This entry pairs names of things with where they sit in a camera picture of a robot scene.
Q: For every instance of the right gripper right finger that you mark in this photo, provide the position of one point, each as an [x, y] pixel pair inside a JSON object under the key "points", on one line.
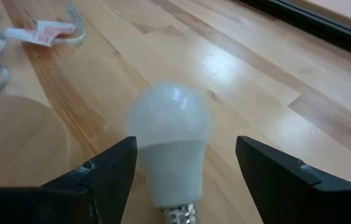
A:
{"points": [[290, 186]]}

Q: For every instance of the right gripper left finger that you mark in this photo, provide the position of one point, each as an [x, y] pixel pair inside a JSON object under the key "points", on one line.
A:
{"points": [[79, 189]]}

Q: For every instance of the wooden base table lamp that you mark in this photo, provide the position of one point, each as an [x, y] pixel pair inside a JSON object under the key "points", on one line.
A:
{"points": [[16, 140]]}

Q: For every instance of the white globe lightbulb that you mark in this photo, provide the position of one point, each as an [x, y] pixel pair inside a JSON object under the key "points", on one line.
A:
{"points": [[170, 146]]}

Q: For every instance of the black aluminium frame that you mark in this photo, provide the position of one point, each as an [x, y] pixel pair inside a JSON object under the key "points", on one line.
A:
{"points": [[318, 21]]}

